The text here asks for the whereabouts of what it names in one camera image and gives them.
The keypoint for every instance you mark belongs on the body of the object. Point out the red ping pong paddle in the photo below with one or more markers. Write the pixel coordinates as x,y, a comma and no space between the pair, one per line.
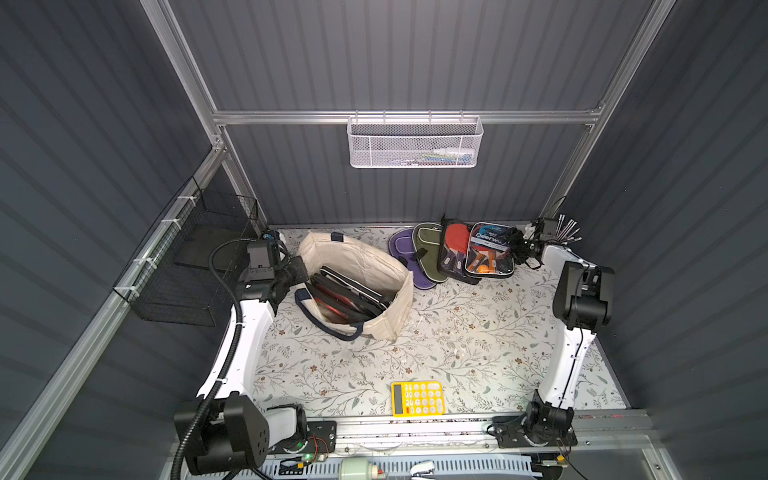
453,251

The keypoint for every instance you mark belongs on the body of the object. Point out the olive green paddle cover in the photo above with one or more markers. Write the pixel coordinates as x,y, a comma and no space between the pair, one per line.
426,238

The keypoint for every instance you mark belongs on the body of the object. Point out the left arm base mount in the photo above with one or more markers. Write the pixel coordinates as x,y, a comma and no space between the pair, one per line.
319,438

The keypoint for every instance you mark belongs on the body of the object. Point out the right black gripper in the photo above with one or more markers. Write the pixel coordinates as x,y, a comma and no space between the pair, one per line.
519,241

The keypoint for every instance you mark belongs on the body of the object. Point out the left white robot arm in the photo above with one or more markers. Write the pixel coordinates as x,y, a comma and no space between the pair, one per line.
223,429

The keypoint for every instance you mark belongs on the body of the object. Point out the floral canvas tote bag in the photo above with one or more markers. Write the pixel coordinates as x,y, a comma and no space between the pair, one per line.
365,264

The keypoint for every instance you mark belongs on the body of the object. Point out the white wire wall basket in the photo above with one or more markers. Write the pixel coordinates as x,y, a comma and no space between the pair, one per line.
414,142

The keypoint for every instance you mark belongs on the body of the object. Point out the blue Deerway paddle set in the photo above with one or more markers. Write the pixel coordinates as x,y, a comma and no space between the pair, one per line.
491,250

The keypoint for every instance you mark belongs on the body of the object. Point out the yellow calculator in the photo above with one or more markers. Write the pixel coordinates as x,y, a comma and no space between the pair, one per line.
417,399

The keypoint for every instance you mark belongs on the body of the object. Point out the black wire side basket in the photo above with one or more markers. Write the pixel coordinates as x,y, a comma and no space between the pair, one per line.
170,281

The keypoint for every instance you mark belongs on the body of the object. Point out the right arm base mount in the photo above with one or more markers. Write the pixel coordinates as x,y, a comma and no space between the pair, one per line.
526,431

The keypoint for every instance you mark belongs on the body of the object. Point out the purple round case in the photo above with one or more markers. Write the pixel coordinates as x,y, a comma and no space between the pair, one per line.
401,246

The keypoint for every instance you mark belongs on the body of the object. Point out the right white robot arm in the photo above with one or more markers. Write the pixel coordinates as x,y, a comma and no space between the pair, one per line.
583,304

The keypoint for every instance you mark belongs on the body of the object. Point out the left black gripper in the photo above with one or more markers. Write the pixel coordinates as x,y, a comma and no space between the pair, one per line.
294,271

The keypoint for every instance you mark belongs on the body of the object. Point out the black zippered paddle case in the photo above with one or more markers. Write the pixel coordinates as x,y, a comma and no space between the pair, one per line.
343,300

